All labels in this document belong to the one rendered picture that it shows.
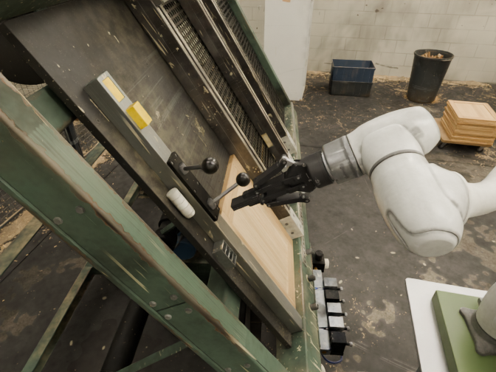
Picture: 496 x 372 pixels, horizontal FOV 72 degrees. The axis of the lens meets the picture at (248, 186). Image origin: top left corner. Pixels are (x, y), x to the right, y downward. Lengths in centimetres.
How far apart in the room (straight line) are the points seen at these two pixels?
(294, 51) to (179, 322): 453
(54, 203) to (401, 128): 60
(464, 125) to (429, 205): 378
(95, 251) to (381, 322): 203
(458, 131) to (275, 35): 254
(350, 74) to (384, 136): 480
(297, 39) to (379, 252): 315
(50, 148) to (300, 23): 454
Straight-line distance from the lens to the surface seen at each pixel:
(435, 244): 60
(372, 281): 263
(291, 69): 509
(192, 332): 80
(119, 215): 61
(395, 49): 651
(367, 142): 68
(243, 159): 125
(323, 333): 143
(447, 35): 661
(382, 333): 240
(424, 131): 70
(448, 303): 158
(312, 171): 71
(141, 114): 77
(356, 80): 550
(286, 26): 497
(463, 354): 147
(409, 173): 62
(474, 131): 442
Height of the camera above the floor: 195
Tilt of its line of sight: 36 degrees down
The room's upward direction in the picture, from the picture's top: straight up
